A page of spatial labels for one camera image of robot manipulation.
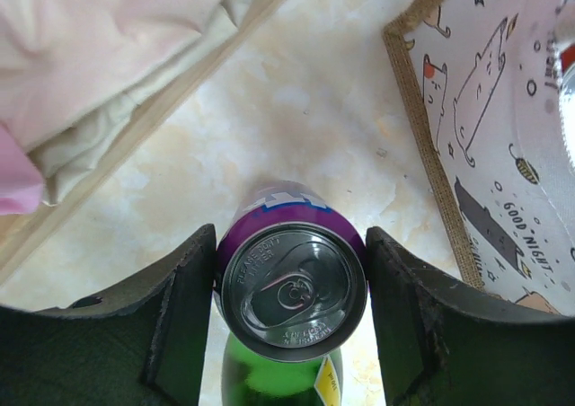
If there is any burlap canvas tote bag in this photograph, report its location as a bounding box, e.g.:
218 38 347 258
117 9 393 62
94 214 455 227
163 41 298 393
384 0 574 316

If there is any purple Fanta can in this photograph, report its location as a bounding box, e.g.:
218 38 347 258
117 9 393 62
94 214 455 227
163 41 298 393
215 179 368 363

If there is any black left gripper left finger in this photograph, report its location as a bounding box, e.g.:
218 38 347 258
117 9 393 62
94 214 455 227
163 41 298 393
1 225 216 405

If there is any green Perrier glass bottle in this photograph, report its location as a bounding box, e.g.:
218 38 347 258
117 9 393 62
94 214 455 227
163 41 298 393
221 335 343 406

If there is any pink shirt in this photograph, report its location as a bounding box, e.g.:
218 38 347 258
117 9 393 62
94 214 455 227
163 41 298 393
0 125 44 216

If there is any cream folded cloth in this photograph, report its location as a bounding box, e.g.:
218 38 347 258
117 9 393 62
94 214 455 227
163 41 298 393
1 0 253 206

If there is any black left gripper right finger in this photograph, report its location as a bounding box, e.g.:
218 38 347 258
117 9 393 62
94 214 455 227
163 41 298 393
366 227 574 405

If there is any red Coca-Cola can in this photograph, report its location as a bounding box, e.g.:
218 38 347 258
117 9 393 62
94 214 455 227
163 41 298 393
558 63 575 114

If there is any wooden clothes rack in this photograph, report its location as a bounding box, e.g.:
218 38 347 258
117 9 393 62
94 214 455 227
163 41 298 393
1 0 286 281

